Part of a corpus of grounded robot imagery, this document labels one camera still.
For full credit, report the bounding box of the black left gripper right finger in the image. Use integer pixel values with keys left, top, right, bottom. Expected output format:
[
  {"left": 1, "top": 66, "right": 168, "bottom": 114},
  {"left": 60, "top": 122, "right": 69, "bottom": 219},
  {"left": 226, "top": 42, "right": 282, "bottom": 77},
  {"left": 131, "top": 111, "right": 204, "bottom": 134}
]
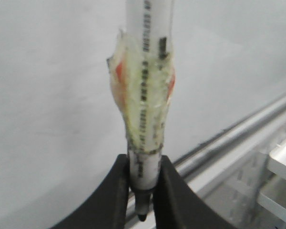
[{"left": 153, "top": 156, "right": 234, "bottom": 229}]

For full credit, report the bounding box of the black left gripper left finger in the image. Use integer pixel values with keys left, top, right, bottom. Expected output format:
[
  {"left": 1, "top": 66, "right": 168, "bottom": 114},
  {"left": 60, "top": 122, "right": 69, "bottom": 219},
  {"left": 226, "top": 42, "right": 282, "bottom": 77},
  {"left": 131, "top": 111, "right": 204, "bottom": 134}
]
[{"left": 53, "top": 154, "right": 129, "bottom": 229}]

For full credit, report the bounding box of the white black-tip whiteboard marker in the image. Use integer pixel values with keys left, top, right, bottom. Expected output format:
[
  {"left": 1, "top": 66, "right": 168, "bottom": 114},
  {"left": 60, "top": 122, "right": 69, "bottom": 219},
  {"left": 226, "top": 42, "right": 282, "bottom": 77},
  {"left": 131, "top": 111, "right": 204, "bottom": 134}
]
[{"left": 107, "top": 0, "right": 174, "bottom": 221}]

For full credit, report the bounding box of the white lower plastic tray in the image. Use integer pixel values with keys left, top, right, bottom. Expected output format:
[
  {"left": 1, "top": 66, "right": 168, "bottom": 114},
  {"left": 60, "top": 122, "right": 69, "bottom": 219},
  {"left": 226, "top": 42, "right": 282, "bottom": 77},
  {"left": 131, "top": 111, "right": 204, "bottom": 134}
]
[{"left": 257, "top": 176, "right": 286, "bottom": 223}]

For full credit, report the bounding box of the white plastic tray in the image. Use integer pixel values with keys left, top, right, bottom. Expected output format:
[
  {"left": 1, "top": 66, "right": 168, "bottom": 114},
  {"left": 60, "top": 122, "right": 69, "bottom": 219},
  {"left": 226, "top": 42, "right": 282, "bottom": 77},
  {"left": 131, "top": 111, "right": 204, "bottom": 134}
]
[
  {"left": 257, "top": 176, "right": 286, "bottom": 223},
  {"left": 268, "top": 140, "right": 286, "bottom": 180}
]

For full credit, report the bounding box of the white upper plastic tray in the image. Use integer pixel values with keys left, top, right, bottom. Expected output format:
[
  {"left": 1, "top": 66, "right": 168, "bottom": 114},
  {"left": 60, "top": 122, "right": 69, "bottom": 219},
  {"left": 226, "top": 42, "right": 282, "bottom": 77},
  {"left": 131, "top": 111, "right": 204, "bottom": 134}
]
[{"left": 268, "top": 140, "right": 286, "bottom": 180}]

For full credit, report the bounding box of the red round magnet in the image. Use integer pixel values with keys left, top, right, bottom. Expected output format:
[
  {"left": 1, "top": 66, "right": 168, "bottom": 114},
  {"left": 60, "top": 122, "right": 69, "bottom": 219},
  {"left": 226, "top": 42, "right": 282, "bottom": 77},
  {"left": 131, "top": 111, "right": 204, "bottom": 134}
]
[{"left": 115, "top": 62, "right": 175, "bottom": 97}]

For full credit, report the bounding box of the white metal stand frame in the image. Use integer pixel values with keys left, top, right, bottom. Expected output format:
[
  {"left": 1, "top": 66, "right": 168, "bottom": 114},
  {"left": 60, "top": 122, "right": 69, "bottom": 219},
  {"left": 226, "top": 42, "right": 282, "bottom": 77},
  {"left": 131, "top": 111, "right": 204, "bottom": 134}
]
[{"left": 123, "top": 112, "right": 286, "bottom": 229}]

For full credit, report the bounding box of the white whiteboard with aluminium frame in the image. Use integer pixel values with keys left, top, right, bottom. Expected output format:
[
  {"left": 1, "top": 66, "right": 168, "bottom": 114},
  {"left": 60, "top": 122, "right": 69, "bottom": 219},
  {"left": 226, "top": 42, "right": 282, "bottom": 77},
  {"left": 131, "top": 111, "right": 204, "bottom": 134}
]
[{"left": 0, "top": 0, "right": 286, "bottom": 219}]

